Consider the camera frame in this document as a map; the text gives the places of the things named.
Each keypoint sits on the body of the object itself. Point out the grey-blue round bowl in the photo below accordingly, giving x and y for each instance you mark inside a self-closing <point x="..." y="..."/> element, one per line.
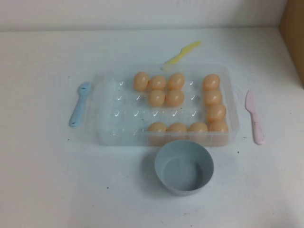
<point x="166" y="154"/>

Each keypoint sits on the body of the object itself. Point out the brown cardboard panel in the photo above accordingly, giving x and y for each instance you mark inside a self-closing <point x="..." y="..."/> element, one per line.
<point x="293" y="35"/>

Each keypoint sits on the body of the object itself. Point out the light blue plastic fork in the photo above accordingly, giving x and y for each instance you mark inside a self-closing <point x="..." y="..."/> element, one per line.
<point x="78" y="110"/>

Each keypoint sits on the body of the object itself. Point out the clear plastic egg box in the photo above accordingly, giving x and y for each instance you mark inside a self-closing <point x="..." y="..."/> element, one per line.
<point x="123" y="107"/>

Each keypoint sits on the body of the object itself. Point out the yellow plastic knife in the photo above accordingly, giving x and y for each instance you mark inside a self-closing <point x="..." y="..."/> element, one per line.
<point x="177" y="57"/>

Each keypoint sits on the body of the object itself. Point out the pink plastic knife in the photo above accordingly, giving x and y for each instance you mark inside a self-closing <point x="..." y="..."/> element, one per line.
<point x="254" y="118"/>

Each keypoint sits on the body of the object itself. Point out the beige plastic egg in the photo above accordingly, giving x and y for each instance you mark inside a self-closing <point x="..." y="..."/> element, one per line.
<point x="176" y="81"/>
<point x="198" y="127"/>
<point x="157" y="82"/>
<point x="216" y="112"/>
<point x="157" y="127"/>
<point x="141" y="81"/>
<point x="157" y="97"/>
<point x="213" y="97"/>
<point x="218" y="127"/>
<point x="211" y="82"/>
<point x="175" y="97"/>
<point x="177" y="128"/>

